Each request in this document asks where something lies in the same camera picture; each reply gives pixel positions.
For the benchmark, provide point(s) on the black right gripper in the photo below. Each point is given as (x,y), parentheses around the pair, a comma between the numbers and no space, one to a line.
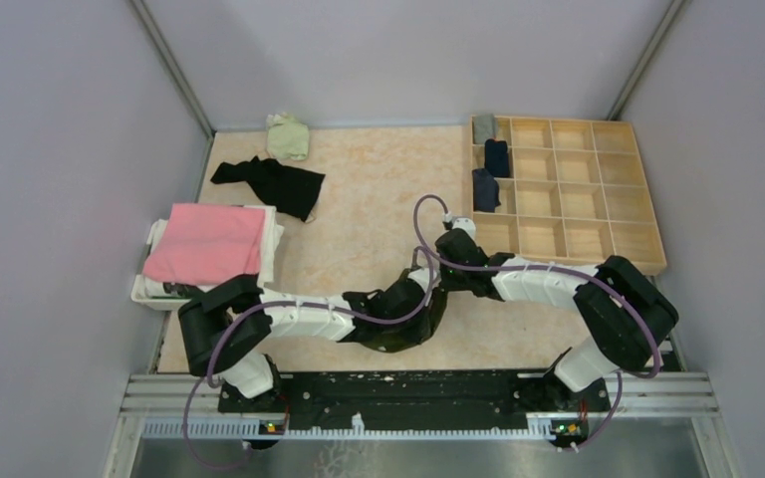
(447,283)

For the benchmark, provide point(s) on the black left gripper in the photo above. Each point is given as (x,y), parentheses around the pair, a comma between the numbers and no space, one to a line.
(421,330)

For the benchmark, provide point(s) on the dark green underwear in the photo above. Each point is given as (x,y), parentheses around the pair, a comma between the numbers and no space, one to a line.
(392,303)

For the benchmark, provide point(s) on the navy underwear cream waistband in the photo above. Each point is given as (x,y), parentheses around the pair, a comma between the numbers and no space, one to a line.
(485,191)

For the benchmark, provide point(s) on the navy orange underwear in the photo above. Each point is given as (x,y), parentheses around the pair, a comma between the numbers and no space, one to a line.
(496,158)

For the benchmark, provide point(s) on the grey underwear white waistband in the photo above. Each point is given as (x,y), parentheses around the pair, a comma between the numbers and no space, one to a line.
(484,127)

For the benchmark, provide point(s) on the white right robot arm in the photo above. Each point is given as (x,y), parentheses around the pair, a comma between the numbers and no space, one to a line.
(626,315)

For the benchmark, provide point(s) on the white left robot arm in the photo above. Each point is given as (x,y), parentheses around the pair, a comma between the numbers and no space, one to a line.
(222,328)

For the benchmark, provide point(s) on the black underwear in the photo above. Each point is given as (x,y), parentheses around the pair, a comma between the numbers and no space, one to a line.
(290,190)

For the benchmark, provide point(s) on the light green underwear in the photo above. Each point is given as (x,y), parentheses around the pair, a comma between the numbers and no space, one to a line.
(287,137)

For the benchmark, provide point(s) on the wooden compartment tray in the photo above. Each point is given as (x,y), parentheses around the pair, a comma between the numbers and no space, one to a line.
(577,195)

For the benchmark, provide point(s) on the pink folded cloth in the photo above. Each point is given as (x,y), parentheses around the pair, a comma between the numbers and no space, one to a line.
(207,244)

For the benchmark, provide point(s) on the white perforated plastic basket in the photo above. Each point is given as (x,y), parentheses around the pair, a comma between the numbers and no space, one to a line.
(151,294)

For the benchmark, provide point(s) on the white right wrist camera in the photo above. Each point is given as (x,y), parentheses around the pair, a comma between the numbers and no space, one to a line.
(462,223)

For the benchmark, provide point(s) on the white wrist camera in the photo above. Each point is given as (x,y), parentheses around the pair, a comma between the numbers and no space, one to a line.
(462,223)
(424,277)

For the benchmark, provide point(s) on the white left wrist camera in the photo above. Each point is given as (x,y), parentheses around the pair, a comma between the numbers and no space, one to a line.
(424,277)

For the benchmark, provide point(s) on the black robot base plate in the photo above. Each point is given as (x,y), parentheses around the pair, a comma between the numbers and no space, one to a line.
(416,400)

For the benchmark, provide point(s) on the aluminium frame rail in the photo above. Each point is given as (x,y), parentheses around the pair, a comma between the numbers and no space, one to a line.
(169,405)

